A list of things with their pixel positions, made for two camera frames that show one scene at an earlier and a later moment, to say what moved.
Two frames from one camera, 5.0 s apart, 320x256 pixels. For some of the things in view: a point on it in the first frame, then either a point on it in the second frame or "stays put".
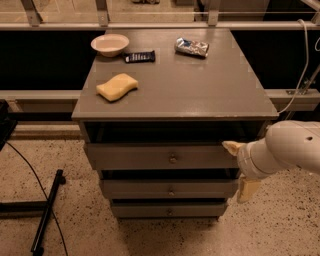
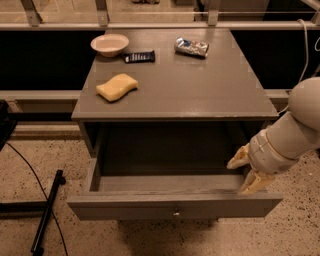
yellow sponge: (117, 87) stays put
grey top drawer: (160, 156) → (167, 197)
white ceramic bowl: (110, 45) stays put
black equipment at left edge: (7, 127) stays put
